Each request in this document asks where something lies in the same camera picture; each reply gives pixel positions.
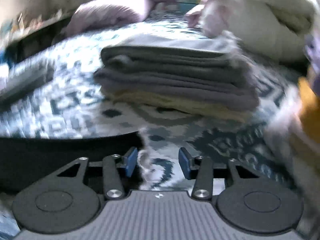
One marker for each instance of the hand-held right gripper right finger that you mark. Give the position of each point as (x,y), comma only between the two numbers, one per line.
(185,163)

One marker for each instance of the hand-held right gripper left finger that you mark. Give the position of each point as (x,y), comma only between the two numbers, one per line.
(131,162)

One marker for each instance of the black garment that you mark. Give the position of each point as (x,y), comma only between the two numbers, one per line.
(62,160)

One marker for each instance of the light grey garment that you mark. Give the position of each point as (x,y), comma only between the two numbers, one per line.
(175,42)

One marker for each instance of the pale yellow folded garment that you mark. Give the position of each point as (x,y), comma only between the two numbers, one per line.
(190,106)

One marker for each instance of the blue patterned bed quilt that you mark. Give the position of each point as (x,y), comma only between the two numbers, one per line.
(75,100)

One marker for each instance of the white cloth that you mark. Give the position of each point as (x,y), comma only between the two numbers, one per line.
(282,130)

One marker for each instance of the grey cloth bundle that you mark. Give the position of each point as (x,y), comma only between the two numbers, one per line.
(25,80)

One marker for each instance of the orange cloth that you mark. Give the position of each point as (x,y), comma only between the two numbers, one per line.
(311,105)

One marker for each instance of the purple pillow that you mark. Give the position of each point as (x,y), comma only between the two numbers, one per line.
(107,12)

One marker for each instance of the black desk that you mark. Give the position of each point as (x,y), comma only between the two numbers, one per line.
(37,33)

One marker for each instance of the purple cloth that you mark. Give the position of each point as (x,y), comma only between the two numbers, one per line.
(313,47)

